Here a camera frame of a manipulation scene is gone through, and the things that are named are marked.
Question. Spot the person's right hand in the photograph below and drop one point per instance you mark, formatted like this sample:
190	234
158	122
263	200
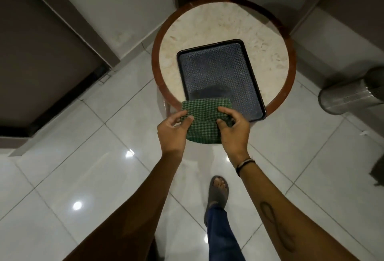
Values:
237	138

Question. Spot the person's left hand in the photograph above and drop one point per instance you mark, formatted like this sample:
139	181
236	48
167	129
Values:
168	135

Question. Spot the person's left thumb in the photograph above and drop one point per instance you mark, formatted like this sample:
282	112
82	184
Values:
186	120

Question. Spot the person's right thumb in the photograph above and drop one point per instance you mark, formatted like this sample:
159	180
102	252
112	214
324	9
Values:
221	123

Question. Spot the green checkered cloth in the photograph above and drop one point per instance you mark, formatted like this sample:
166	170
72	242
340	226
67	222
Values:
204	123

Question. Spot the person's right forearm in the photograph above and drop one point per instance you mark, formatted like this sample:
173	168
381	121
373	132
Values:
276	209

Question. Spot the person's left forearm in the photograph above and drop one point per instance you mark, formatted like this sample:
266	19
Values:
135	206

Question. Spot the black wrist band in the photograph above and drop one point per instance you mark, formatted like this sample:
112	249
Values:
244	165

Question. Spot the black textured tray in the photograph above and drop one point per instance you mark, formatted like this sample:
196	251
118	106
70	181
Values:
219	75

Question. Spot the person's foot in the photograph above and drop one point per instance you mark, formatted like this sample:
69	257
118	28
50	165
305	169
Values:
218	186

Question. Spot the grey sandal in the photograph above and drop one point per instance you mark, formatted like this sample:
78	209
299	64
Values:
216	199

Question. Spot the round wooden-rimmed marble table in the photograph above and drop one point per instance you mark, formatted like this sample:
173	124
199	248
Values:
207	27

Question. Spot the person's blue jeans leg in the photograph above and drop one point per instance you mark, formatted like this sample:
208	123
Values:
223	236

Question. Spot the steel cylindrical bin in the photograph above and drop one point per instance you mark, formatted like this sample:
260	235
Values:
351	93

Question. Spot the dark brown door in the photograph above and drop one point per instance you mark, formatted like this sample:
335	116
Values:
39	60

